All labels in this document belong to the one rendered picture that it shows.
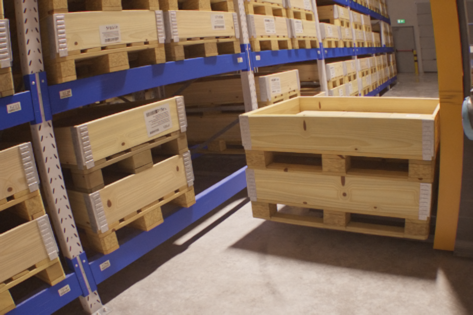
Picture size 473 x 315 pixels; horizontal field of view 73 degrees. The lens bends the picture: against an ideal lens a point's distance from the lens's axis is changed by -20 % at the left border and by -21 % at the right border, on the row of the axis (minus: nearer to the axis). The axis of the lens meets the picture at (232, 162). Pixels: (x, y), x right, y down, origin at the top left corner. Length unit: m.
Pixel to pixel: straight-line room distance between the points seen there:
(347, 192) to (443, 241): 0.67
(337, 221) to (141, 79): 1.38
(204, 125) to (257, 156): 1.35
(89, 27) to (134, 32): 0.33
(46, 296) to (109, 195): 0.64
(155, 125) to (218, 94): 1.43
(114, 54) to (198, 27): 0.79
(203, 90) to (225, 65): 0.81
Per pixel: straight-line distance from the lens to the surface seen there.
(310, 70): 5.14
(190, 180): 2.44
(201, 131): 3.71
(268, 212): 2.51
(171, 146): 2.38
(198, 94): 3.65
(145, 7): 2.32
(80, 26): 1.92
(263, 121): 2.32
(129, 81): 2.11
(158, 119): 2.22
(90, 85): 1.94
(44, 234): 1.80
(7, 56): 1.70
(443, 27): 1.98
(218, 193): 2.77
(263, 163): 2.40
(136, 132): 2.10
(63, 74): 1.82
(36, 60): 1.78
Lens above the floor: 1.15
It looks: 15 degrees down
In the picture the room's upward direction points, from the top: 7 degrees counter-clockwise
